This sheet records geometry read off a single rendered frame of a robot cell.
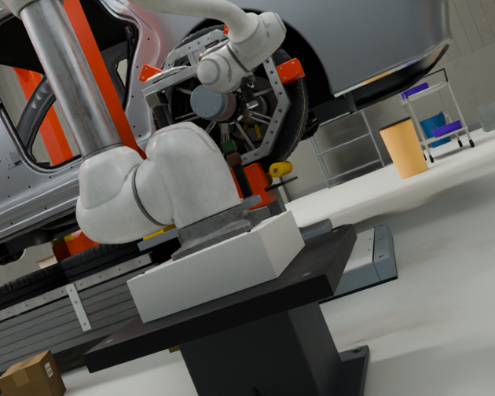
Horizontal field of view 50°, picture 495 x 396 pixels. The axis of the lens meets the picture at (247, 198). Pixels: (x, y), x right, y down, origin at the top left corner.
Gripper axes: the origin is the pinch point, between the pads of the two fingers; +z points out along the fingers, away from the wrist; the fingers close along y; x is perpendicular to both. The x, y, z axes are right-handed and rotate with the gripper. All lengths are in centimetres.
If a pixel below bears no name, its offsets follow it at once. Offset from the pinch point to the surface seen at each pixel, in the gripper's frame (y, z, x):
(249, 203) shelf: -8.8, -20.9, -39.4
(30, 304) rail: -133, 18, -46
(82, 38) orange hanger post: -58, 14, 48
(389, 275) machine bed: 23, -1, -81
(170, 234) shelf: -39, -21, -39
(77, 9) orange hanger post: -58, 20, 62
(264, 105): -8, 68, 0
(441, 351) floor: 32, -71, -83
